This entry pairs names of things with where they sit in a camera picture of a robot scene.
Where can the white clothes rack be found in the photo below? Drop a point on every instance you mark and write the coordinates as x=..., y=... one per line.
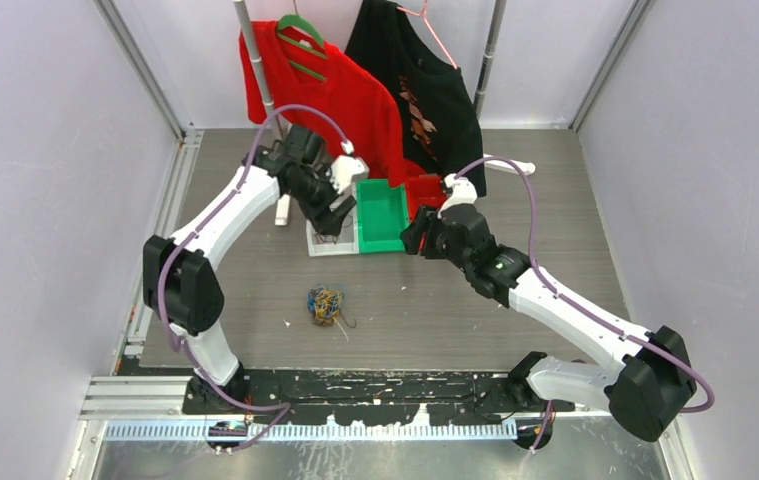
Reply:
x=283, y=206

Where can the pink clothes hanger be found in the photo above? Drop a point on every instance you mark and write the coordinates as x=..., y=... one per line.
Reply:
x=423, y=14

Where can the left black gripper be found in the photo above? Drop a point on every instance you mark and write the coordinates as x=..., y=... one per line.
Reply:
x=324, y=219

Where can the white slotted cable duct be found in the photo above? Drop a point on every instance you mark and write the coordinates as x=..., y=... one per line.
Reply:
x=231, y=430

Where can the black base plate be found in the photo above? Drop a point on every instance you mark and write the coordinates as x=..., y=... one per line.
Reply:
x=381, y=397

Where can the red t-shirt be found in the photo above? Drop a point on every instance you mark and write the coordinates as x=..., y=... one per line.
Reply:
x=335, y=85

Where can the black t-shirt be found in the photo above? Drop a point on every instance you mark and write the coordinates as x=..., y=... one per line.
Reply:
x=439, y=128

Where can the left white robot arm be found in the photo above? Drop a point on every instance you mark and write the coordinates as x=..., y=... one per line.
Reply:
x=179, y=277

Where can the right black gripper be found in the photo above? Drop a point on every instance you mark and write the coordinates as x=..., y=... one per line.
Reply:
x=412, y=236

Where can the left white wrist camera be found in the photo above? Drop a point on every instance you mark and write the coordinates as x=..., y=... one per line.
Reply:
x=345, y=170

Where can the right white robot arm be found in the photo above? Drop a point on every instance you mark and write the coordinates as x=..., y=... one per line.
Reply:
x=642, y=378

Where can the green plastic bin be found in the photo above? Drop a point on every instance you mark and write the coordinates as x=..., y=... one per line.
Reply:
x=382, y=214

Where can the white plastic bin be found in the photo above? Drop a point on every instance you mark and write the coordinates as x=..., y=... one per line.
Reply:
x=347, y=243

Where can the red plastic bin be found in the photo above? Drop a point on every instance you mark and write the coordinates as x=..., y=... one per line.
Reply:
x=423, y=190

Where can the green clothes hanger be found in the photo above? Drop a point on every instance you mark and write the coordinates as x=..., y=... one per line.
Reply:
x=303, y=46

